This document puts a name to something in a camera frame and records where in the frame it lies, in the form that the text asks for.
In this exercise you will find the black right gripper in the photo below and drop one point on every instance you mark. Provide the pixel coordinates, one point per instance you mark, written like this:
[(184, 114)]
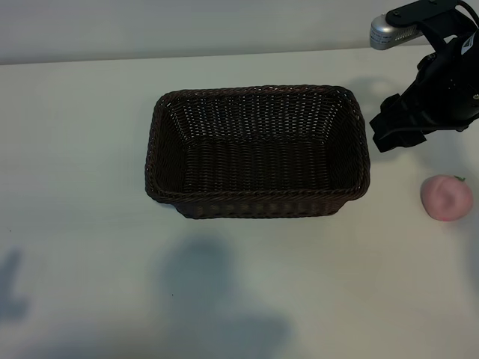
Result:
[(449, 86)]

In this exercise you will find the pink peach with green leaf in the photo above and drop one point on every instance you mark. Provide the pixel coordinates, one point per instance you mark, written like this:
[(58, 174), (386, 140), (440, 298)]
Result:
[(445, 198)]

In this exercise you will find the dark brown wicker basket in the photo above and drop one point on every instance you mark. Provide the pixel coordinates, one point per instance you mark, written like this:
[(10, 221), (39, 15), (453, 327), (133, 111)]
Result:
[(262, 168)]

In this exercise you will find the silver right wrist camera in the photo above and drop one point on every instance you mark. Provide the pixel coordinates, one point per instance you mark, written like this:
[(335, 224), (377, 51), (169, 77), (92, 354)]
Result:
[(385, 34)]

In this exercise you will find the black right camera mount bracket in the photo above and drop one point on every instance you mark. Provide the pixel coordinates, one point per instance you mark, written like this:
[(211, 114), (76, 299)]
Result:
[(415, 10)]

